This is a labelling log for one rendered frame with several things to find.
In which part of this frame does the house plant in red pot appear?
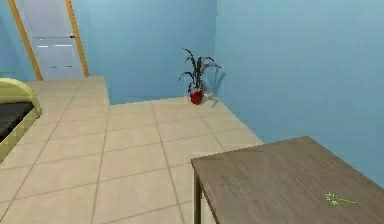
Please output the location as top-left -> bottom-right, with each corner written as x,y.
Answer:
177,47 -> 222,106

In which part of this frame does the brown wooden table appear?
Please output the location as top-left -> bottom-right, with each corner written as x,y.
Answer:
190,135 -> 384,224

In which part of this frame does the pale grey room door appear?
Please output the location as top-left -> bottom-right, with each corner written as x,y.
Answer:
7,0 -> 90,82

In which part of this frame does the small green sprig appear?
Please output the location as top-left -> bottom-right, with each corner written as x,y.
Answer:
324,191 -> 357,207

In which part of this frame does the yellow-green sofa with black seat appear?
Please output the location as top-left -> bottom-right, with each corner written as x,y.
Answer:
0,77 -> 43,163

